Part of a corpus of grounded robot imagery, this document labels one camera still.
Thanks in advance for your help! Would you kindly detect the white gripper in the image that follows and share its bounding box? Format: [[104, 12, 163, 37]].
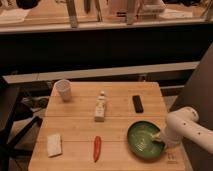
[[151, 128, 182, 148]]

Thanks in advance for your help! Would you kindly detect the green ceramic bowl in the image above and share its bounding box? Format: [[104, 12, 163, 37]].
[[127, 121, 165, 160]]

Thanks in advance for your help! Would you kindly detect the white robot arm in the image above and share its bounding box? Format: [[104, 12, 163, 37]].
[[151, 106, 213, 154]]

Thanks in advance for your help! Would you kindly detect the black rectangular remote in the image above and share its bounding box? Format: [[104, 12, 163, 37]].
[[132, 95, 144, 113]]

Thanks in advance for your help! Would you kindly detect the red chili pepper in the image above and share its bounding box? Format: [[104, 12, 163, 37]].
[[93, 136, 102, 162]]

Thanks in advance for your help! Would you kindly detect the white squeeze bottle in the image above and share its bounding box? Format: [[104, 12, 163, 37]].
[[94, 91, 106, 122]]

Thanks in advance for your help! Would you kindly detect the white paper cup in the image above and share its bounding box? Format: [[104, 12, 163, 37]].
[[55, 79, 71, 102]]

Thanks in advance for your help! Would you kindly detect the black chair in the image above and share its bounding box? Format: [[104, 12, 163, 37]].
[[0, 76, 42, 171]]

